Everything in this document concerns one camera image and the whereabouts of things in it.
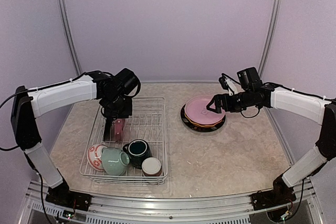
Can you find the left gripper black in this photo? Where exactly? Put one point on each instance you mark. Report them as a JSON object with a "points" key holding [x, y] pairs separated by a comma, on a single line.
{"points": [[126, 114]]}

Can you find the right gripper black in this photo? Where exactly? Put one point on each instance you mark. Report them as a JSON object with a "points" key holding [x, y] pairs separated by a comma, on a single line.
{"points": [[227, 106]]}

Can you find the dark pink dotted plate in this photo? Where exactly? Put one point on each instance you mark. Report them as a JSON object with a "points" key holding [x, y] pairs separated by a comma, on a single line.
{"points": [[119, 129]]}

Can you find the small black plate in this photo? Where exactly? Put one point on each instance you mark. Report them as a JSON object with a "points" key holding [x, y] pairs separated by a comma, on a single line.
{"points": [[107, 130]]}

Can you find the light pink plate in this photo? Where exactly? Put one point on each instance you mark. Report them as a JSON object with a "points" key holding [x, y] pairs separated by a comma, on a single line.
{"points": [[196, 111]]}

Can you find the yellow polka dot plate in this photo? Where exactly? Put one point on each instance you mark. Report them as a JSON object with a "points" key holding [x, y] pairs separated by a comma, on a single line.
{"points": [[204, 125]]}

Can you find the black striped rim plate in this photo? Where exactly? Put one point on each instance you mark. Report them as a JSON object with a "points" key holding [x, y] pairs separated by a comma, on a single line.
{"points": [[194, 127]]}

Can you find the dark green mug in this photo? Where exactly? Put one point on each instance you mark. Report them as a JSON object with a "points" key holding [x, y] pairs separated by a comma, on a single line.
{"points": [[138, 151]]}

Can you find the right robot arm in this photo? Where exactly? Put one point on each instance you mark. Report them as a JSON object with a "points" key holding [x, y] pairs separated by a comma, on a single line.
{"points": [[272, 95]]}

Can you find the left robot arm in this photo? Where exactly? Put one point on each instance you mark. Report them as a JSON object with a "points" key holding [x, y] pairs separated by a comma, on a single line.
{"points": [[112, 92]]}

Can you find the red patterned white bowl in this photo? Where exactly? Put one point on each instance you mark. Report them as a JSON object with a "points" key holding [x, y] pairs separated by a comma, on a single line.
{"points": [[94, 156]]}

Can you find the light green ceramic bowl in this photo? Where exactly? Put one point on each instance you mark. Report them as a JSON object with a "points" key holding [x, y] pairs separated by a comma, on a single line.
{"points": [[115, 161]]}

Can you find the brown cup white base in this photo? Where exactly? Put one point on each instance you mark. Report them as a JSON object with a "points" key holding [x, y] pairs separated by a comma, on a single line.
{"points": [[151, 167]]}

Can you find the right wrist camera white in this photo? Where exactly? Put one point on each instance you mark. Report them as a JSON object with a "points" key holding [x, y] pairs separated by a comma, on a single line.
{"points": [[228, 83]]}

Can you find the white wire dish rack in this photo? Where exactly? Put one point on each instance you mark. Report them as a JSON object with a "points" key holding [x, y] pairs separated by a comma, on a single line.
{"points": [[147, 122]]}

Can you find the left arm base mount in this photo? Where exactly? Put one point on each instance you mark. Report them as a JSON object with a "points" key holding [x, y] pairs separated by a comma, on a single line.
{"points": [[70, 199]]}

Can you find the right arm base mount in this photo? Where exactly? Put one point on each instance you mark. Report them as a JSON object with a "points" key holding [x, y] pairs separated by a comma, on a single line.
{"points": [[268, 199]]}

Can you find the aluminium front rail frame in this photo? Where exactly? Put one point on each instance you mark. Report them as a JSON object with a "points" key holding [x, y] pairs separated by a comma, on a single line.
{"points": [[238, 208]]}

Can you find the right aluminium corner post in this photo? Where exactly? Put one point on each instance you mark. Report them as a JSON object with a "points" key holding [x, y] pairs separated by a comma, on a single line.
{"points": [[269, 36]]}

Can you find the aluminium corner post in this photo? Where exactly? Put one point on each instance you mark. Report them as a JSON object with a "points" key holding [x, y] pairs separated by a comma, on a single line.
{"points": [[68, 36], [269, 36]]}

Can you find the left aluminium corner post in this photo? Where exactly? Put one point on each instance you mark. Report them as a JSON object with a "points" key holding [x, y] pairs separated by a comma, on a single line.
{"points": [[68, 36]]}

